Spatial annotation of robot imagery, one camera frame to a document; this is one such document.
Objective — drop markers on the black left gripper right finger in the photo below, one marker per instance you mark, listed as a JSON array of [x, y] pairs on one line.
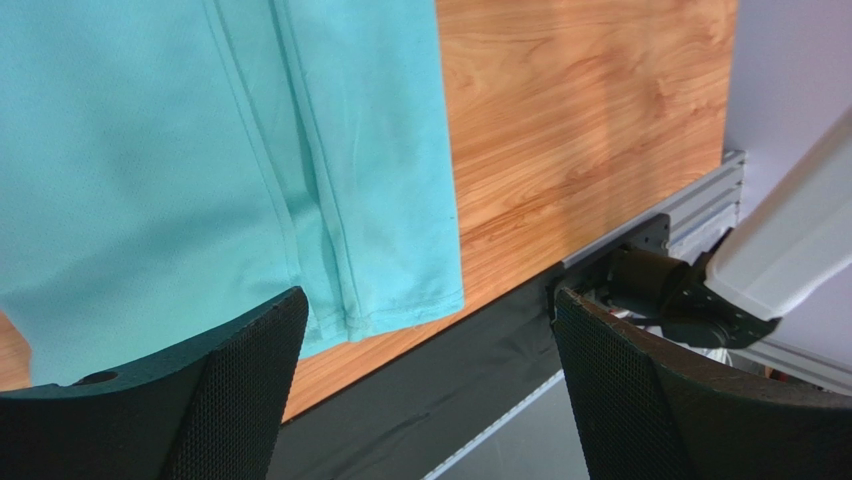
[[646, 408]]

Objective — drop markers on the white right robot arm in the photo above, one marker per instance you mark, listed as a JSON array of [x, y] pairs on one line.
[[736, 293]]

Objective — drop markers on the mint green t shirt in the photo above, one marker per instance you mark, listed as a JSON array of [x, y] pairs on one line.
[[167, 166]]

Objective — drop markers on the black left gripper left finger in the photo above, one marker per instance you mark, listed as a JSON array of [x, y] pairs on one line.
[[209, 407]]

